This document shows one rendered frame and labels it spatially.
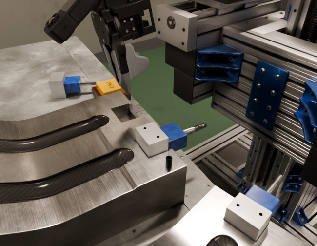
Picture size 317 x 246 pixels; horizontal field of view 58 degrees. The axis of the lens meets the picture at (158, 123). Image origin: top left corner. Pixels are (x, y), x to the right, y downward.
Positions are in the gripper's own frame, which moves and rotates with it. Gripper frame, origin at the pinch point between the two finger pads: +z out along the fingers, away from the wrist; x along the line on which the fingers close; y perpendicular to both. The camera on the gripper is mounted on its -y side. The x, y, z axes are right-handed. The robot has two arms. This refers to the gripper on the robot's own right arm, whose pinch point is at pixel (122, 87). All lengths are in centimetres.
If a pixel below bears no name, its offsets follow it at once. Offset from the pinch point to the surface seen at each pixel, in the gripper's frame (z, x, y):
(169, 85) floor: 87, 151, 84
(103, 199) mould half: 6.8, -16.5, -11.9
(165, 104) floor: 87, 127, 65
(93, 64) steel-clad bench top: 9.3, 43.8, 5.2
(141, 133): 4.0, -10.2, -2.2
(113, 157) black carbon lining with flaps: 6.6, -9.3, -7.5
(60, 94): 8.4, 27.6, -9.1
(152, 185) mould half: 8.6, -17.0, -4.7
